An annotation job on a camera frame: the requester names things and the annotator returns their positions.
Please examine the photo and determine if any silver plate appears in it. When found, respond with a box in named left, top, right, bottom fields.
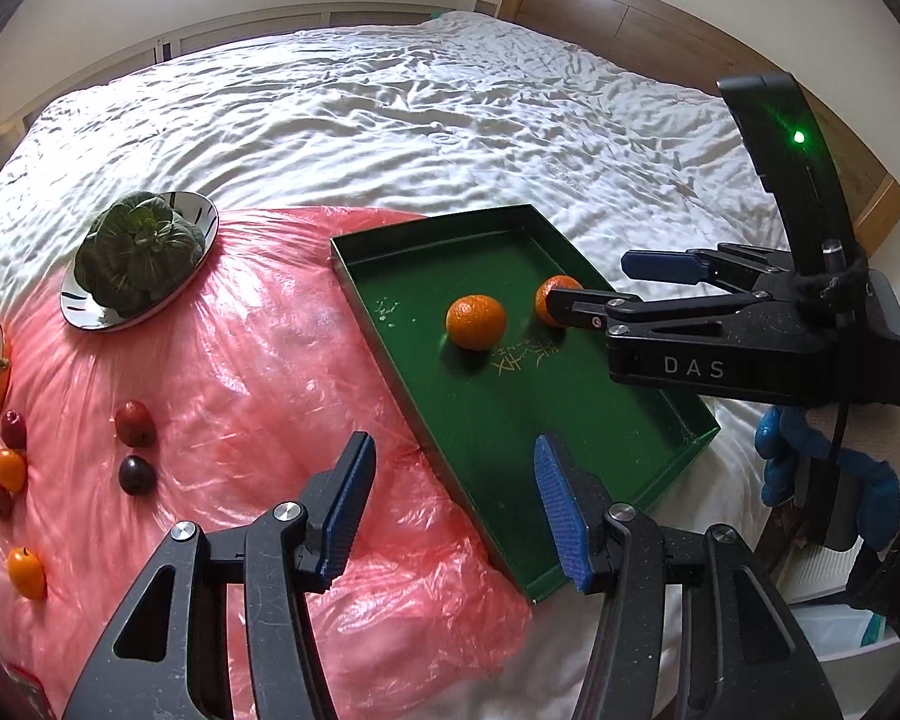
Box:
left=59, top=190, right=219, bottom=332

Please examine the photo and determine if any small red plum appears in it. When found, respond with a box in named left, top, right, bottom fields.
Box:
left=0, top=410, right=27, bottom=452

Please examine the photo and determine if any dark purple plum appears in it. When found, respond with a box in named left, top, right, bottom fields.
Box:
left=118, top=454, right=157, bottom=497

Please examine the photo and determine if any green leafy vegetable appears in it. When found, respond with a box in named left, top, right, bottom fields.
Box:
left=74, top=192, right=206, bottom=317

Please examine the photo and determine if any pink plastic sheet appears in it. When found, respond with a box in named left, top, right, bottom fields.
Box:
left=0, top=208, right=532, bottom=718

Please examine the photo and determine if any orange mandarin with stem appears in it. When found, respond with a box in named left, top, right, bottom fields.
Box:
left=445, top=294, right=507, bottom=351

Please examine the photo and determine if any wooden headboard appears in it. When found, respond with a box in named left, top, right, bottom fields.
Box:
left=497, top=0, right=900, bottom=255

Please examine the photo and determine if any black tracker mount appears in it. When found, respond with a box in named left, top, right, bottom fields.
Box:
left=717, top=73, right=860, bottom=277

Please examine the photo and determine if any green rectangular tray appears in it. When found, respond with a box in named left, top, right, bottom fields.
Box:
left=331, top=205, right=718, bottom=601

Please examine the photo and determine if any white bed duvet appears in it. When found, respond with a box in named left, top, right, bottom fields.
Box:
left=0, top=8, right=797, bottom=720

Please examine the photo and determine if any small orange mandarin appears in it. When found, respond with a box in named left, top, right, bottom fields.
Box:
left=0, top=447, right=29, bottom=496

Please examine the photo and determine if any blue gloved hand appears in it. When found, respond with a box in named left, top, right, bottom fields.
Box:
left=754, top=405, right=900, bottom=551

